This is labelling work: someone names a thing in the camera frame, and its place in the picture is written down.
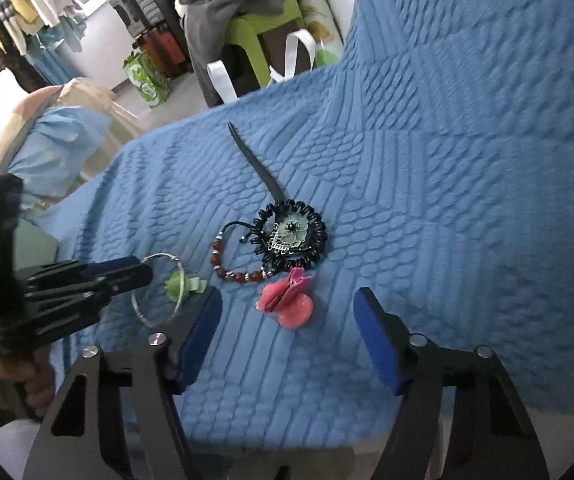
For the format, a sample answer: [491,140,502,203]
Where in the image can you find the red bead bracelet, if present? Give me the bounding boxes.
[210,225,269,284]

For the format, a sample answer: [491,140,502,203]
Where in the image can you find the silver bangle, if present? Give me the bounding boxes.
[131,253,189,324]

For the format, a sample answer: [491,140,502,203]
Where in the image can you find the cream blanket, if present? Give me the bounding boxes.
[0,77,145,178]

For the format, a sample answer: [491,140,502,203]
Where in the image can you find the light blue sheet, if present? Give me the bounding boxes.
[8,104,119,213]

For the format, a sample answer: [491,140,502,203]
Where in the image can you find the green shopping bag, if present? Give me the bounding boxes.
[122,49,173,109]

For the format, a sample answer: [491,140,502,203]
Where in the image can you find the blue quilted sofa cover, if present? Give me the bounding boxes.
[4,0,574,456]

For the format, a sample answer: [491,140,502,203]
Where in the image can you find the grey suitcase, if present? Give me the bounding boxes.
[108,0,162,37]

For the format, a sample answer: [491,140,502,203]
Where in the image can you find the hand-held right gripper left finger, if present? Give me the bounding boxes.
[22,286,224,480]

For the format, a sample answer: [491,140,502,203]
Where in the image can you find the green plastic stool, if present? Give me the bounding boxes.
[226,0,304,95]

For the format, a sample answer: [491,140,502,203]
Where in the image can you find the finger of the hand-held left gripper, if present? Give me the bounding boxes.
[0,264,155,343]
[27,255,144,291]

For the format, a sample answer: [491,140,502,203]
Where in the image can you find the black flower hairpin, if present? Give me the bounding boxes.
[226,121,329,275]

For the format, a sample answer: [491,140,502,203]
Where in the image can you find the green flower ornament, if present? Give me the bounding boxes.
[163,272,209,303]

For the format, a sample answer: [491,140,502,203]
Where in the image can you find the rolled mat with green circles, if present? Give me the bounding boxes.
[301,0,346,67]

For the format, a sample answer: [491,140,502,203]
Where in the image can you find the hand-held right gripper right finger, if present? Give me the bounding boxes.
[352,286,552,480]

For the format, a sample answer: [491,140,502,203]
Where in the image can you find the pink flower hair clip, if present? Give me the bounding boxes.
[255,267,314,332]

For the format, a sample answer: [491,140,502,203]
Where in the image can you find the row of hanging clothes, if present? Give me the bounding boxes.
[0,0,90,88]

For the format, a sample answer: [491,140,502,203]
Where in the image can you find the red suitcase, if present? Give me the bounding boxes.
[138,24,192,82]

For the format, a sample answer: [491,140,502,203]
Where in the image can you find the black suitcase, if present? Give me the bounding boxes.
[154,0,188,61]

